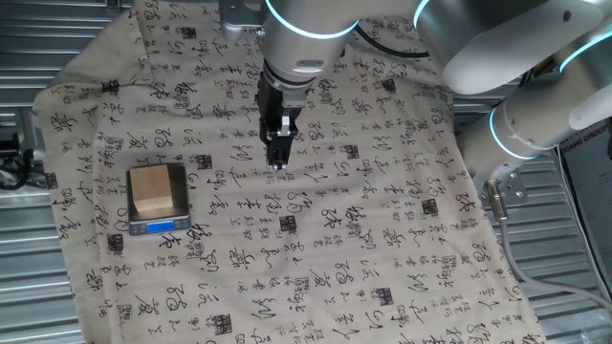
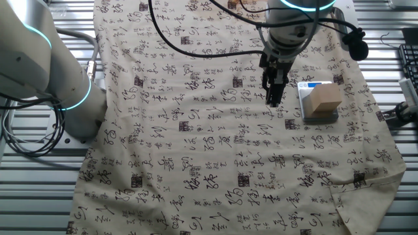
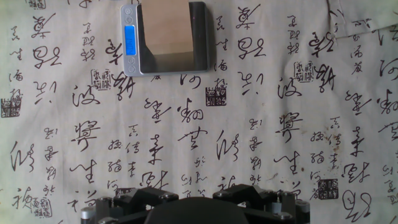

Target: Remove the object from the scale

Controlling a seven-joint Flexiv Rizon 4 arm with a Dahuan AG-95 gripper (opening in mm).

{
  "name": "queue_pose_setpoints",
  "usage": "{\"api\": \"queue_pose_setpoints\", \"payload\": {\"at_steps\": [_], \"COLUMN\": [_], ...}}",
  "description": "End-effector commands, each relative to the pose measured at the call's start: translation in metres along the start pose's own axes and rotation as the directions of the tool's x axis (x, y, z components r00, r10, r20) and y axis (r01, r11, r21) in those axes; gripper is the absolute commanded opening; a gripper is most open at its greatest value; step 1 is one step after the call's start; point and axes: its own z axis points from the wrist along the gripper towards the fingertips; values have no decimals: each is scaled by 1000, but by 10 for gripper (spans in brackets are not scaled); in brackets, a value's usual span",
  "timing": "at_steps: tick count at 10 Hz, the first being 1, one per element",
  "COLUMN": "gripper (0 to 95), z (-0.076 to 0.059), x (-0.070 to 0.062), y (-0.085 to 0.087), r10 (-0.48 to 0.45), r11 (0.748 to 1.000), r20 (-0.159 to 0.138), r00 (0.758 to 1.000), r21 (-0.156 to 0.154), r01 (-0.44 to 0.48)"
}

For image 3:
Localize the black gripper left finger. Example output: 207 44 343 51
80 186 180 224

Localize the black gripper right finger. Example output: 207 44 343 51
213 183 312 224

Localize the silver digital pocket scale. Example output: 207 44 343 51
120 1 216 78

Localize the beige calligraphy print cloth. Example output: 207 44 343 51
0 0 398 224

